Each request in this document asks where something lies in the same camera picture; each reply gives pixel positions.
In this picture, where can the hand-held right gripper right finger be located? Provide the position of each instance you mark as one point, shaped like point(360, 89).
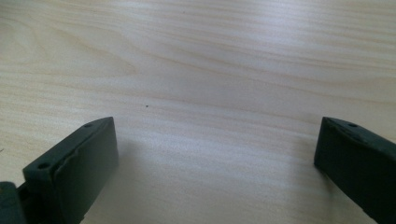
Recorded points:
point(358, 165)

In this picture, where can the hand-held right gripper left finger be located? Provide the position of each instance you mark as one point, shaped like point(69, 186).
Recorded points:
point(77, 168)

